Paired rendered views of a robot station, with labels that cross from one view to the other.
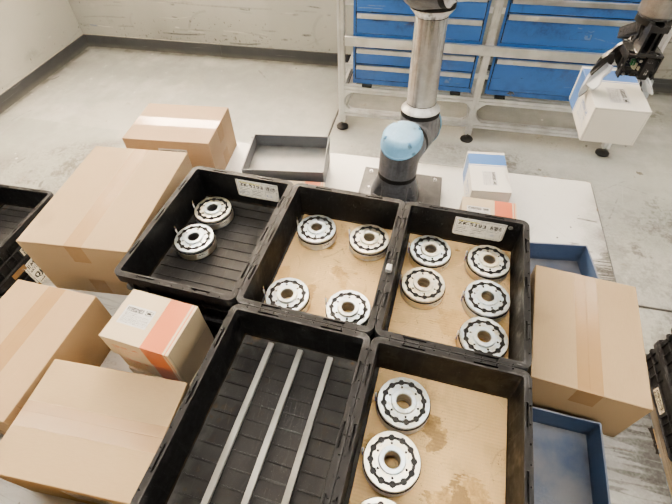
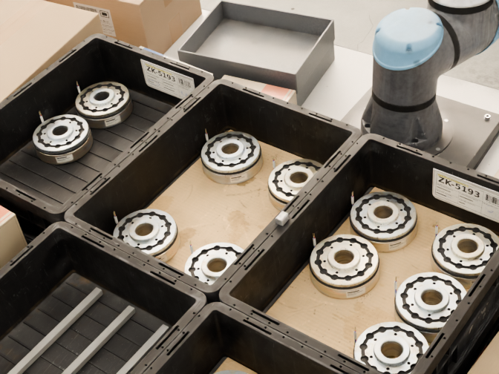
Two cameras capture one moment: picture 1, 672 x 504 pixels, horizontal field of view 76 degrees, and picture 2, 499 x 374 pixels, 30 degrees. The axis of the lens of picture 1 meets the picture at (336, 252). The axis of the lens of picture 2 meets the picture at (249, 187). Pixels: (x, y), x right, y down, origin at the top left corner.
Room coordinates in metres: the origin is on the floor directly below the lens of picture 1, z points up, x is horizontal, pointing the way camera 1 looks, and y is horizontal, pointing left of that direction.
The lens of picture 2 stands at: (-0.29, -0.48, 1.90)
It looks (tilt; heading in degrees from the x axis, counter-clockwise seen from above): 43 degrees down; 25
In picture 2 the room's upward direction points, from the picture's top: 9 degrees counter-clockwise
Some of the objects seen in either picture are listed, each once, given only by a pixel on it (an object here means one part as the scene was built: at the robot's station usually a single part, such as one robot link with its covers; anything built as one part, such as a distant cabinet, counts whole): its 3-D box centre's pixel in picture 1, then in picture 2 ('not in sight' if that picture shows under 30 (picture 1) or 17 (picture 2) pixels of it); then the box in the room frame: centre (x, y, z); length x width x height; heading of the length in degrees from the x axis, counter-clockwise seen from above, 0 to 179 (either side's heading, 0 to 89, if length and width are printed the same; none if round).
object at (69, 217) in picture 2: (328, 249); (217, 178); (0.66, 0.02, 0.92); 0.40 x 0.30 x 0.02; 163
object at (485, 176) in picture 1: (485, 181); not in sight; (1.08, -0.50, 0.74); 0.20 x 0.12 x 0.09; 171
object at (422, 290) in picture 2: (487, 296); (431, 297); (0.55, -0.34, 0.86); 0.05 x 0.05 x 0.01
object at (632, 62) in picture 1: (642, 45); not in sight; (0.93, -0.68, 1.25); 0.09 x 0.08 x 0.12; 166
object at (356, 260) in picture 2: (423, 283); (344, 257); (0.59, -0.20, 0.86); 0.05 x 0.05 x 0.01
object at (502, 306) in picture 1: (487, 297); (431, 300); (0.55, -0.34, 0.86); 0.10 x 0.10 x 0.01
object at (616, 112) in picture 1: (606, 104); not in sight; (0.96, -0.69, 1.09); 0.20 x 0.12 x 0.09; 166
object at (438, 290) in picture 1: (423, 284); (344, 260); (0.59, -0.20, 0.86); 0.10 x 0.10 x 0.01
